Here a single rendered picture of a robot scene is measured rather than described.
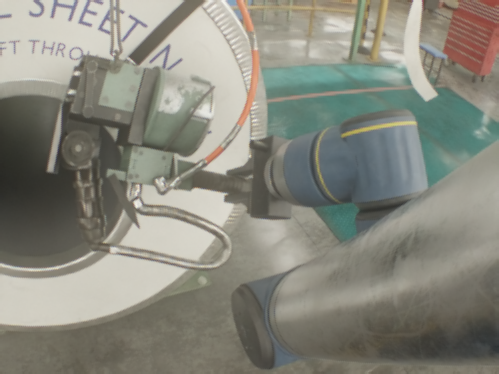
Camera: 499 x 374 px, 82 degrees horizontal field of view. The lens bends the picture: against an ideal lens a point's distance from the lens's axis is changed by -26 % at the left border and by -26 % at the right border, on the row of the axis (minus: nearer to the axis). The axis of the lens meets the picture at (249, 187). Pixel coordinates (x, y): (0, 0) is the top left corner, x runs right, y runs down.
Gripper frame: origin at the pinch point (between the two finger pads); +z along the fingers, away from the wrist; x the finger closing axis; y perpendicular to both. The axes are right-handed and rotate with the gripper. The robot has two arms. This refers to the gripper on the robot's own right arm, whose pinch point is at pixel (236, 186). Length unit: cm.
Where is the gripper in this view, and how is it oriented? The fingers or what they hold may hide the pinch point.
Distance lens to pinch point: 71.7
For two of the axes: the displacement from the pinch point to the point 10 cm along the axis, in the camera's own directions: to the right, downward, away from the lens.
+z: -5.8, 1.1, 8.1
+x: -0.7, 9.8, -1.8
